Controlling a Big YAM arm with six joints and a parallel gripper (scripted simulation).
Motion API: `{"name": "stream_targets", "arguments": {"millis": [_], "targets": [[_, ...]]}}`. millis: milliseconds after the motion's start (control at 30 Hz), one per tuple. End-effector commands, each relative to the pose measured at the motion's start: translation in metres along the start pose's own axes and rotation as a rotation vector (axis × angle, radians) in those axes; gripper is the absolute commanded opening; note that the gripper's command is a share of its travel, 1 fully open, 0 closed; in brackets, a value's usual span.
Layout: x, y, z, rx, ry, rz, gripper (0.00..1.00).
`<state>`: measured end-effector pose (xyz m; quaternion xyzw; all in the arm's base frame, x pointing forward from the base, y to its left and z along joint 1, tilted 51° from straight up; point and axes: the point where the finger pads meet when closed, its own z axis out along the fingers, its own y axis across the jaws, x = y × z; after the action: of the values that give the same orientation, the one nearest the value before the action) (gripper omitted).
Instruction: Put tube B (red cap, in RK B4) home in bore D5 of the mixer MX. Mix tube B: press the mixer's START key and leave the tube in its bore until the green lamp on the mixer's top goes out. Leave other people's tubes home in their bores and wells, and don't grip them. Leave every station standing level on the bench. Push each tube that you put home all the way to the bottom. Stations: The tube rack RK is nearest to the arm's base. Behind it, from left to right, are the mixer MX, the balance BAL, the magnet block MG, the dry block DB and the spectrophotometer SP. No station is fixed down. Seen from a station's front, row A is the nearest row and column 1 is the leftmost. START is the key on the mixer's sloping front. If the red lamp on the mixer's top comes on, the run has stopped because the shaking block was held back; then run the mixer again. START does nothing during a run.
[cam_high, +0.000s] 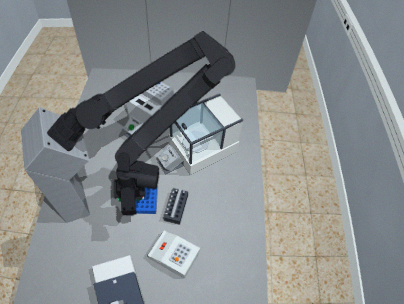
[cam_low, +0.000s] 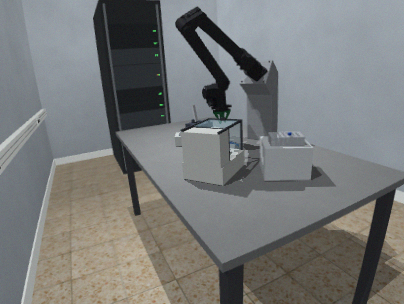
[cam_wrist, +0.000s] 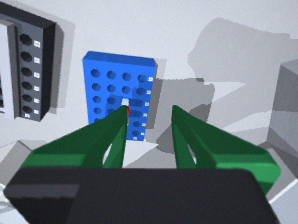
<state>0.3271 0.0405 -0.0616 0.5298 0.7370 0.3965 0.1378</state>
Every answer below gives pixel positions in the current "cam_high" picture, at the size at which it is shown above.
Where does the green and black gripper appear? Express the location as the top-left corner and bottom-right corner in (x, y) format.
(114, 179), (145, 202)

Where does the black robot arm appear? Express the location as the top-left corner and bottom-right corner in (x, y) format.
(47, 31), (235, 216)

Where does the white analytical balance with glass draft shield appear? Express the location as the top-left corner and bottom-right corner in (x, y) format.
(158, 93), (243, 175)

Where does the blue tube rack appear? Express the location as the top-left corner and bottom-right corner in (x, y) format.
(136, 186), (158, 214)

